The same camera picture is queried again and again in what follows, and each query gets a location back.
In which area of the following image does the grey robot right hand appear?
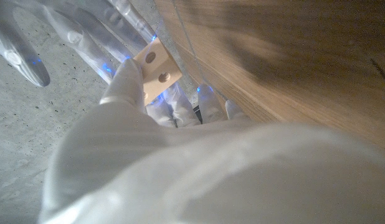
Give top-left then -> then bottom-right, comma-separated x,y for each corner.
0,0 -> 158,88

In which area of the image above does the wooden block with holes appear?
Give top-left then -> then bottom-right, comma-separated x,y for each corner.
133,37 -> 183,106

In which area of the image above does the grey tape outline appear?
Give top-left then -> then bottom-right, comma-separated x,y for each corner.
171,0 -> 229,100

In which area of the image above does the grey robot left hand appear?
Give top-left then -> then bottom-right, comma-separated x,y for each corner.
38,58 -> 385,224

